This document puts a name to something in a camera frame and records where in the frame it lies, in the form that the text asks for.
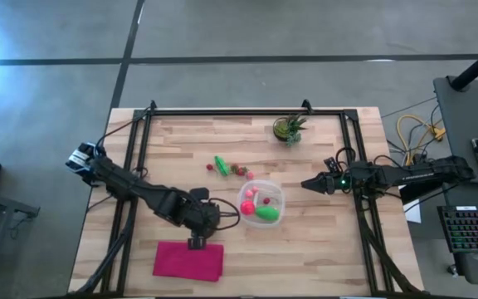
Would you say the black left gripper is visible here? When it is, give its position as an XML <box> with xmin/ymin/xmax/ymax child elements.
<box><xmin>180</xmin><ymin>201</ymin><xmax>222</xmax><ymax>251</ymax></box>

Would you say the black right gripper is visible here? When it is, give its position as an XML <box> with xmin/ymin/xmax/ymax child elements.
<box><xmin>300</xmin><ymin>173</ymin><xmax>354</xmax><ymax>195</ymax></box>

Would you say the green toy avocado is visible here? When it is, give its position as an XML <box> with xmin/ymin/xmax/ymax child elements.
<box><xmin>255</xmin><ymin>206</ymin><xmax>281</xmax><ymax>222</ymax></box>

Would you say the green toy pepper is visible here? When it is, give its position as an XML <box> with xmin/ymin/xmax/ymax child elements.
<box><xmin>214</xmin><ymin>155</ymin><xmax>231</xmax><ymax>177</ymax></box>

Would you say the clear plastic tupperware container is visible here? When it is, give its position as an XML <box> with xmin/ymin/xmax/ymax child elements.
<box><xmin>236</xmin><ymin>179</ymin><xmax>286</xmax><ymax>228</ymax></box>

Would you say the red folded cloth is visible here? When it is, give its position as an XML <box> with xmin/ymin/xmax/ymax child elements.
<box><xmin>152</xmin><ymin>240</ymin><xmax>225</xmax><ymax>283</ymax></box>

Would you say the potted succulent plant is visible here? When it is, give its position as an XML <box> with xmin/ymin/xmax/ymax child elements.
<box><xmin>272</xmin><ymin>114</ymin><xmax>309</xmax><ymax>147</ymax></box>

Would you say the white paper sheet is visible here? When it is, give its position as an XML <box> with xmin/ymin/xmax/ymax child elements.
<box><xmin>400</xmin><ymin>199</ymin><xmax>422</xmax><ymax>224</ymax></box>

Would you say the grey desk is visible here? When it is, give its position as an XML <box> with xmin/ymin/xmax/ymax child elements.
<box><xmin>432</xmin><ymin>76</ymin><xmax>478</xmax><ymax>186</ymax></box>

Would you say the backlit black keyboard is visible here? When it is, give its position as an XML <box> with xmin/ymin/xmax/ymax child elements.
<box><xmin>437</xmin><ymin>205</ymin><xmax>478</xmax><ymax>254</ymax></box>

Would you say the black pole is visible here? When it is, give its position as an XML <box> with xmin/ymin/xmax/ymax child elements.
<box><xmin>448</xmin><ymin>39</ymin><xmax>478</xmax><ymax>92</ymax></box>

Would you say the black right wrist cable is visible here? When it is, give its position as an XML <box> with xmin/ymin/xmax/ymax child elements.
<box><xmin>334</xmin><ymin>145</ymin><xmax>359</xmax><ymax>167</ymax></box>

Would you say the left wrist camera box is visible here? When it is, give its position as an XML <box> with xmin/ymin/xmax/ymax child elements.
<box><xmin>188</xmin><ymin>187</ymin><xmax>210</xmax><ymax>201</ymax></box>

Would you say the yellow cable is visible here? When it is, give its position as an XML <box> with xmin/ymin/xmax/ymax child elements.
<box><xmin>395</xmin><ymin>114</ymin><xmax>446</xmax><ymax>166</ymax></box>

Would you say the black aluminium table frame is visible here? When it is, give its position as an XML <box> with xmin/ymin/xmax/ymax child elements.
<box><xmin>68</xmin><ymin>99</ymin><xmax>425</xmax><ymax>298</ymax></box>

